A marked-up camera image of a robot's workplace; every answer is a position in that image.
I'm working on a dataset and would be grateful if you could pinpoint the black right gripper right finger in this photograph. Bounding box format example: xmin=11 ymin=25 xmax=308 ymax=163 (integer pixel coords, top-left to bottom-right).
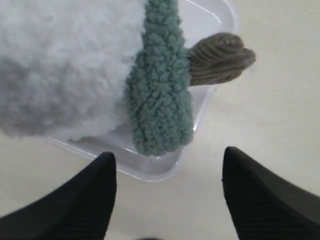
xmin=222 ymin=146 xmax=320 ymax=240

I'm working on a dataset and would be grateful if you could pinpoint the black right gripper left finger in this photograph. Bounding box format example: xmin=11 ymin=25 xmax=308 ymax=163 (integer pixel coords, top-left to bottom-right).
xmin=0 ymin=152 xmax=117 ymax=240

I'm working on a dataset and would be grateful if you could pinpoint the green fuzzy scarf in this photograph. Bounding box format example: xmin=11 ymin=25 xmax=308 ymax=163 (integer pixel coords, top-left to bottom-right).
xmin=125 ymin=0 xmax=194 ymax=156

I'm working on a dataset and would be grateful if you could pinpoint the white plush snowman toy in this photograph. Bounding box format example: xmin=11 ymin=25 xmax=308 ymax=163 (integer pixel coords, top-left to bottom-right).
xmin=0 ymin=0 xmax=256 ymax=140

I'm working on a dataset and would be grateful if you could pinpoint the white rectangular plastic tray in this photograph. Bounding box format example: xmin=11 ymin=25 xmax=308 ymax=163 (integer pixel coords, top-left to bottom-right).
xmin=46 ymin=0 xmax=240 ymax=182

